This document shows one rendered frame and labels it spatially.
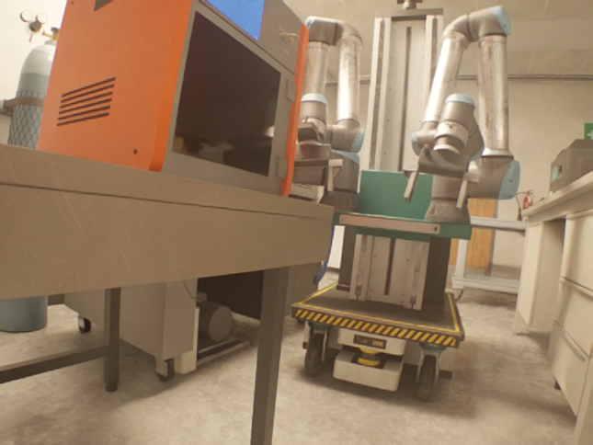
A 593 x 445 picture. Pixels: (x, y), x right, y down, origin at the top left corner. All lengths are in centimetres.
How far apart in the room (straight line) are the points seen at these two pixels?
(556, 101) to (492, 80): 381
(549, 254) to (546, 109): 318
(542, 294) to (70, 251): 216
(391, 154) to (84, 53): 133
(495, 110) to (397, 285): 87
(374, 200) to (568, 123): 389
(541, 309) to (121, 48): 220
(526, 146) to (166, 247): 477
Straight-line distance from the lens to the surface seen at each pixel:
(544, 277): 221
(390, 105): 175
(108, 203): 35
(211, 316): 162
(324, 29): 157
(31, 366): 121
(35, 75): 193
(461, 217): 139
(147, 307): 132
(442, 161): 93
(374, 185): 158
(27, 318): 194
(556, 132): 506
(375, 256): 165
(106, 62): 66
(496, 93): 140
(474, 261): 479
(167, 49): 52
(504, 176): 134
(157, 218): 38
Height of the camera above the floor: 68
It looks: level
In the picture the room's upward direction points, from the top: 6 degrees clockwise
